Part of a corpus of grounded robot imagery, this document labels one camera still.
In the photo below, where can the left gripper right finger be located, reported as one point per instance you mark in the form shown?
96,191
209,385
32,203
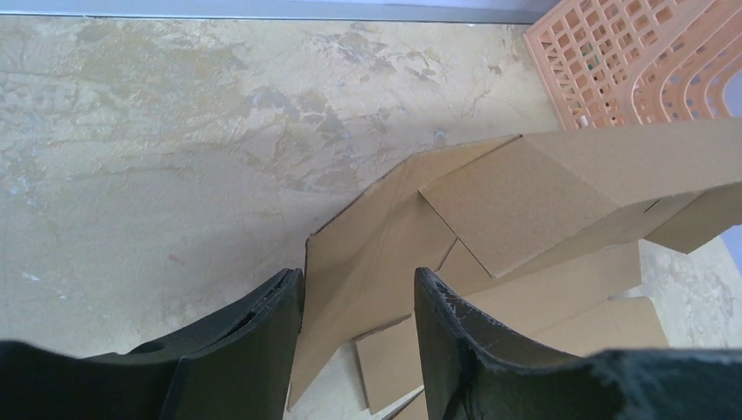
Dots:
475,367

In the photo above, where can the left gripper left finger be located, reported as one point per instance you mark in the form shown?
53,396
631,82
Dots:
232,364

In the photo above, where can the brown cardboard box sheet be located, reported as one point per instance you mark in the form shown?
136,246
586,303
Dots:
548,233

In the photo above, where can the orange plastic file organizer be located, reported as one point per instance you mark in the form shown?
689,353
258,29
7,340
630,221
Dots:
613,63

